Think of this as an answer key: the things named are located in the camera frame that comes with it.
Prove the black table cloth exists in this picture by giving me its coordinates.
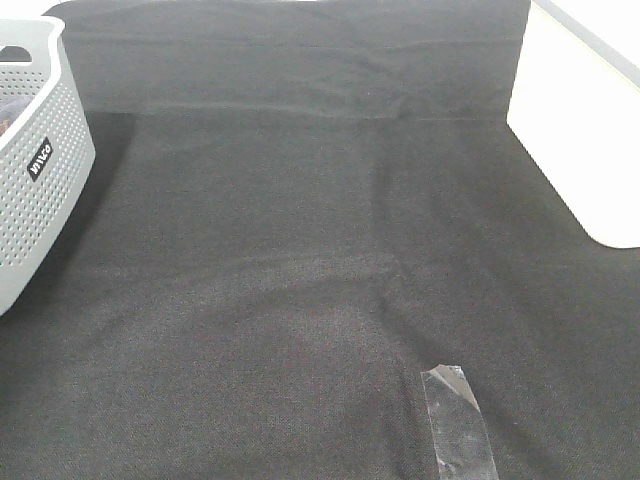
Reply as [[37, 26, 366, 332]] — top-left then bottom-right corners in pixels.
[[1, 1, 639, 479]]

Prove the white plastic storage box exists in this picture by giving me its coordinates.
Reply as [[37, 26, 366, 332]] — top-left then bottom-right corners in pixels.
[[506, 1, 639, 249]]

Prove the grey perforated laundry basket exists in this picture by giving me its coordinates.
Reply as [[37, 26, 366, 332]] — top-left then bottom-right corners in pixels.
[[1, 16, 96, 311]]

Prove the grey cloth in basket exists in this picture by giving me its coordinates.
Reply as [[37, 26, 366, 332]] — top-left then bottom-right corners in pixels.
[[0, 96, 31, 136]]

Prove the clear adhesive tape strip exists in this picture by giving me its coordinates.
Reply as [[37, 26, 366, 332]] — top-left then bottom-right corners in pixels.
[[421, 364, 499, 480]]

